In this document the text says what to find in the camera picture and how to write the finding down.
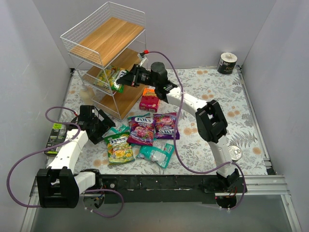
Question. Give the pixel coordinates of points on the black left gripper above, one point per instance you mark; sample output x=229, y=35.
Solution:
x=98, y=126

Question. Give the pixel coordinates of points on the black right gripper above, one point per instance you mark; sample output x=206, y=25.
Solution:
x=136, y=76

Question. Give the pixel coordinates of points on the teal mint candy bag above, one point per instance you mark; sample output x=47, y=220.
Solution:
x=160, y=153
x=117, y=129

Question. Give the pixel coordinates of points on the green yellow Fox's candy bag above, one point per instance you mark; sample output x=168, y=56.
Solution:
x=119, y=150
x=110, y=76

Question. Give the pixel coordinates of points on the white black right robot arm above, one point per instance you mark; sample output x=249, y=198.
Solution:
x=211, y=122

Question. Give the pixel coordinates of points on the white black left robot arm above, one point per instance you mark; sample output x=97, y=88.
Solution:
x=58, y=186

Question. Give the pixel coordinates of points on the red orange candy box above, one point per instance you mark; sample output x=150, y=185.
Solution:
x=149, y=101

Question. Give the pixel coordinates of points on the purple Fox's berries candy bag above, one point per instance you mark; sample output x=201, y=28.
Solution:
x=141, y=130
x=165, y=125

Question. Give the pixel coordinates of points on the cream liquid bottle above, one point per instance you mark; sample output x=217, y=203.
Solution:
x=86, y=94

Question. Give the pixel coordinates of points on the black green product box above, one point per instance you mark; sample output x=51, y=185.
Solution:
x=57, y=136

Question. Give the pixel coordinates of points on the floral patterned table mat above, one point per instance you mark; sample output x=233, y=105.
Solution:
x=192, y=155

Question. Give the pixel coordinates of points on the metal tin can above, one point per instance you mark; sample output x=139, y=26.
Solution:
x=235, y=152

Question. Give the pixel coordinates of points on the white wire wooden shelf rack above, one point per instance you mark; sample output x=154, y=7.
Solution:
x=112, y=36

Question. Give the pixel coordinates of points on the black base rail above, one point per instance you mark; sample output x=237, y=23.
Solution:
x=133, y=188

